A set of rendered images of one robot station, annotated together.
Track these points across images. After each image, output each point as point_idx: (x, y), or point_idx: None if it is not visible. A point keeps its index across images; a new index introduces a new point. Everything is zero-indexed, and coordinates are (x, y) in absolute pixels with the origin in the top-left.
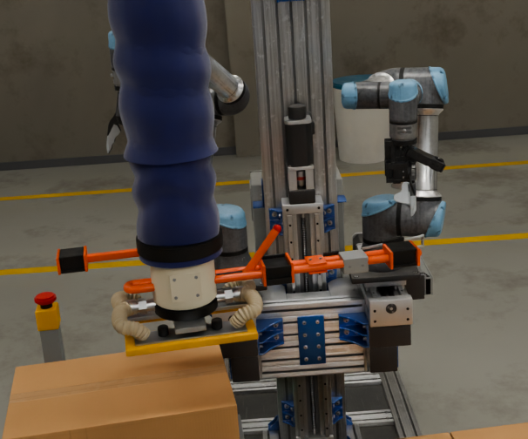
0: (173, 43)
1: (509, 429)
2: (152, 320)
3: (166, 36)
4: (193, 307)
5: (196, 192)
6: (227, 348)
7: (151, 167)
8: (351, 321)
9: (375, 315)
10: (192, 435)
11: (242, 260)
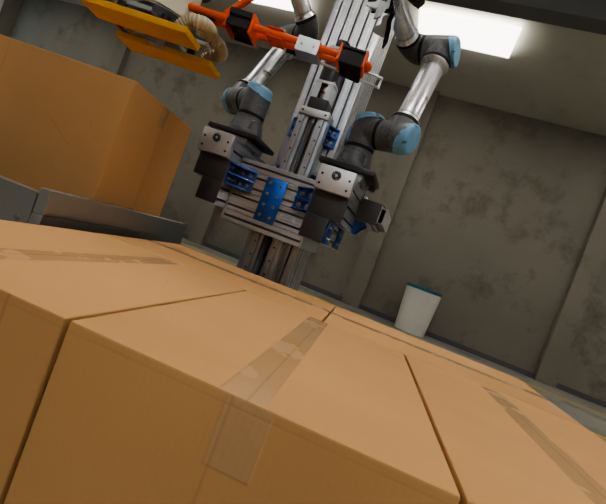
0: None
1: (391, 329)
2: (135, 40)
3: None
4: (156, 3)
5: None
6: (204, 166)
7: None
8: (305, 197)
9: (321, 177)
10: (87, 91)
11: (252, 121)
